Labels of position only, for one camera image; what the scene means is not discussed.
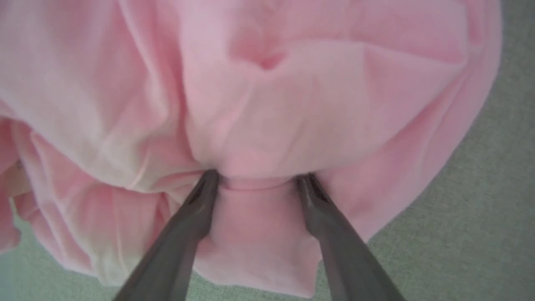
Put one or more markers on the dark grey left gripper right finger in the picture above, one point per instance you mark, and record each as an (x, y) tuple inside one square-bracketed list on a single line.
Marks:
[(342, 255)]

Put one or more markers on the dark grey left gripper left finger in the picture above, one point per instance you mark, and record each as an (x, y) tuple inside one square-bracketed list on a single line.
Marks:
[(175, 246)]

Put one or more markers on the pink garment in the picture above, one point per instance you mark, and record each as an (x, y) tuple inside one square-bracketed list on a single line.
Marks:
[(292, 117)]

